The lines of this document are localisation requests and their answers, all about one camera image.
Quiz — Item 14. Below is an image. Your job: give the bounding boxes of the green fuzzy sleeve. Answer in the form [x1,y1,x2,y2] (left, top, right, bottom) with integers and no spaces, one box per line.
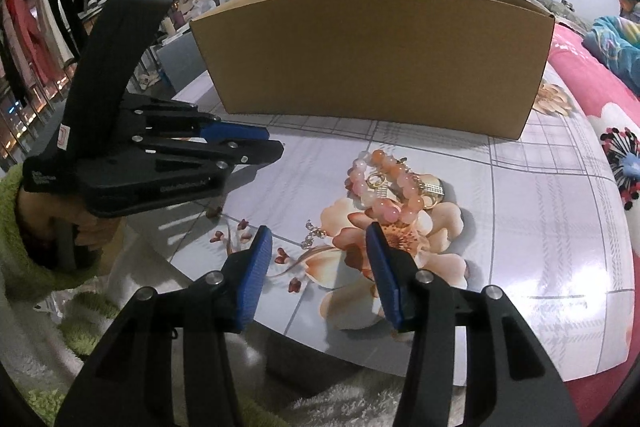
[0,163,122,427]

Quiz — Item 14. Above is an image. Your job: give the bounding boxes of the hanging clothes rack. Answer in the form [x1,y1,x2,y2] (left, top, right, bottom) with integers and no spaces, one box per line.
[1,0,105,166]

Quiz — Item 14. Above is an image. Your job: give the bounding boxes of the brown cardboard box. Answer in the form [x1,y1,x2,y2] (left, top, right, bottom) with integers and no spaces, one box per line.
[191,0,555,139]

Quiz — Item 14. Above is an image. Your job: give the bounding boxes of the pink floral blanket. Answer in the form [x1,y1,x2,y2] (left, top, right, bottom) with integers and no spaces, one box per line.
[548,24,639,425]

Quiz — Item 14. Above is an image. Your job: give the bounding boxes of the floral white table mat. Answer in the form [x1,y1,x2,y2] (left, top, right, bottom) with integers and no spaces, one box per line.
[130,69,634,381]

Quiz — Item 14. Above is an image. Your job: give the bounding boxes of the pink orange bead bracelet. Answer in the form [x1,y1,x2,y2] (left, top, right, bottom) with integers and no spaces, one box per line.
[344,148,426,226]

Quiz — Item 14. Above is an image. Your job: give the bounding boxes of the gold abacus charm keychain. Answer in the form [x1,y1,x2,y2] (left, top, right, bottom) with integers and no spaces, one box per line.
[366,170,445,210]

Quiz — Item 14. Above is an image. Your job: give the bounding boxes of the hand holding other gripper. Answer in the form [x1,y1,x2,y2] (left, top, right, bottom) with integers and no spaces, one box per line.
[15,187,119,274]

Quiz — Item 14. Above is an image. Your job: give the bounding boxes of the small silver crystal earring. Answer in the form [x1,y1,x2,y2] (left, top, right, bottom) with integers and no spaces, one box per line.
[300,220,326,249]

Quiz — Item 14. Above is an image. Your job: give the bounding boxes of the blue patterned quilt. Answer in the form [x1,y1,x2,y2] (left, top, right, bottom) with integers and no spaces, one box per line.
[582,16,640,96]

